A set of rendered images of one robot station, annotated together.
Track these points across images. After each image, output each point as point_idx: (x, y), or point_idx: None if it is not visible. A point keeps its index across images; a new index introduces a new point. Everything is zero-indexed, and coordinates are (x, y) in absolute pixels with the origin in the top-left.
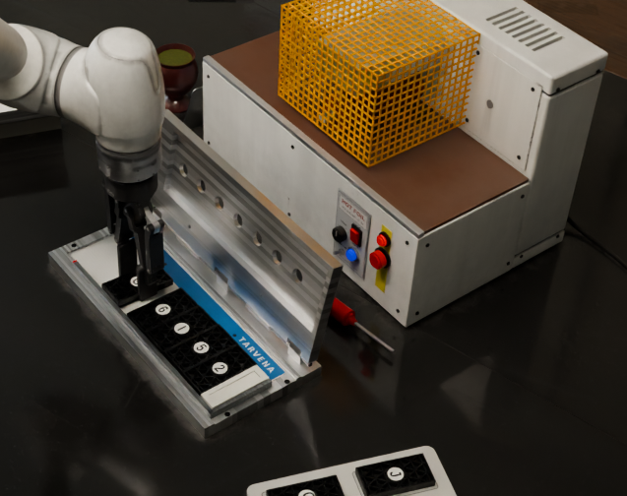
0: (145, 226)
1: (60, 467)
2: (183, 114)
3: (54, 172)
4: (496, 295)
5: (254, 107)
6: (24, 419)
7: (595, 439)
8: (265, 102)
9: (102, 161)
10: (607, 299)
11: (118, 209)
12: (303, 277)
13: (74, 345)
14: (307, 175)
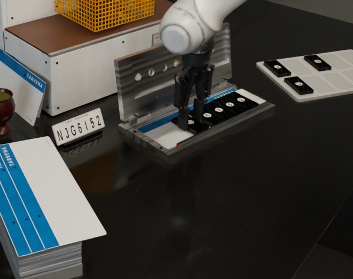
0: (210, 69)
1: (310, 146)
2: (13, 127)
3: (80, 169)
4: None
5: (95, 46)
6: (287, 159)
7: (234, 36)
8: (97, 39)
9: (210, 42)
10: None
11: (195, 78)
12: (214, 47)
13: (231, 149)
14: (132, 48)
